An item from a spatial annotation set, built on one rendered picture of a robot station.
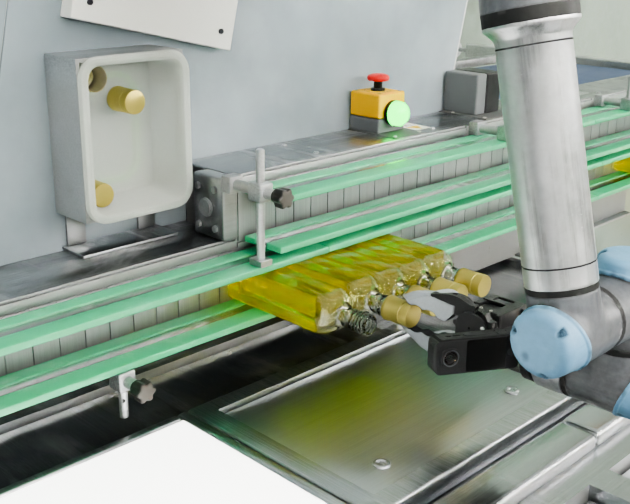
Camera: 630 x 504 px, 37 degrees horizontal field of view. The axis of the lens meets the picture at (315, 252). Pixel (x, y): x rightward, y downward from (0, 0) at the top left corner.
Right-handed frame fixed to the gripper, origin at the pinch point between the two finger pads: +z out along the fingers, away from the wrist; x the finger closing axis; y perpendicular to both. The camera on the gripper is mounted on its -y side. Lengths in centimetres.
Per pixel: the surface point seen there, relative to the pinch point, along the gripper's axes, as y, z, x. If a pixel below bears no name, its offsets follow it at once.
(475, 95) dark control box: 58, 33, 20
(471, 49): 161, 108, 16
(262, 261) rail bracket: -9.4, 19.0, 4.9
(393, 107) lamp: 32.5, 31.5, 20.5
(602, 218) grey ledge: 107, 28, -13
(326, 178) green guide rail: 7.8, 23.5, 13.3
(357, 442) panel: -13.1, -3.3, -13.1
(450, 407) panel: 3.0, -5.9, -13.0
